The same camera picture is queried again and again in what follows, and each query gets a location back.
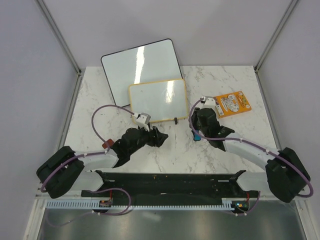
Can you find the right aluminium corner post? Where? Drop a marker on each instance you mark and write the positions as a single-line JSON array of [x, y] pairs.
[[276, 33]]

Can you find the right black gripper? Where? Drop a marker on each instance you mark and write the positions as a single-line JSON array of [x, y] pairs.
[[192, 119]]

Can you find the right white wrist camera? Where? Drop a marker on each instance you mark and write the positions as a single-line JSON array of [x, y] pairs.
[[208, 102]]

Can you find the left aluminium corner post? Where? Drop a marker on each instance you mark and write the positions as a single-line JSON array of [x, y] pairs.
[[57, 33]]

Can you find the black framed whiteboard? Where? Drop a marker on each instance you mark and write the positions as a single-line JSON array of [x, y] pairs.
[[155, 61]]

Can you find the blue whiteboard eraser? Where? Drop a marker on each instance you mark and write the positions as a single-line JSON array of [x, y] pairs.
[[196, 137]]

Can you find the white slotted cable duct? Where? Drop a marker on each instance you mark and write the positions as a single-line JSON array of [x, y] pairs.
[[76, 204]]

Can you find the aluminium rail frame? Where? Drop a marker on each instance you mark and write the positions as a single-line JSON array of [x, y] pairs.
[[263, 219]]

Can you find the orange card box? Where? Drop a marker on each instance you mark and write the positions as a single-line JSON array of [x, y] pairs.
[[231, 104]]

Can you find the red wooden block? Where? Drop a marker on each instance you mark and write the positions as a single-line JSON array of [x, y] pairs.
[[108, 144]]

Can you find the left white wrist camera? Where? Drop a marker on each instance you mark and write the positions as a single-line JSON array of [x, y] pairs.
[[142, 120]]

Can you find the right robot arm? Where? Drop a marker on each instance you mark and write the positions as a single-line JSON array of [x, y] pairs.
[[283, 173]]

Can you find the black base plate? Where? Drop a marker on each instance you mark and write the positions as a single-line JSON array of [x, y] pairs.
[[181, 189]]

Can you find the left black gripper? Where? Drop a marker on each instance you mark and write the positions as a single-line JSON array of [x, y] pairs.
[[156, 141]]

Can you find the yellow framed whiteboard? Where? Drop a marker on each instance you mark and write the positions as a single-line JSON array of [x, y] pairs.
[[164, 100]]

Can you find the aluminium corner post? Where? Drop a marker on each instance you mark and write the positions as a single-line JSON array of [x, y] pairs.
[[276, 33], [57, 33]]

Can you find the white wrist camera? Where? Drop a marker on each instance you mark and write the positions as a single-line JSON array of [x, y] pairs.
[[142, 120], [208, 102]]

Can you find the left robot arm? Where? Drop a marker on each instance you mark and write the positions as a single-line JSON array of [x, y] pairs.
[[63, 170]]

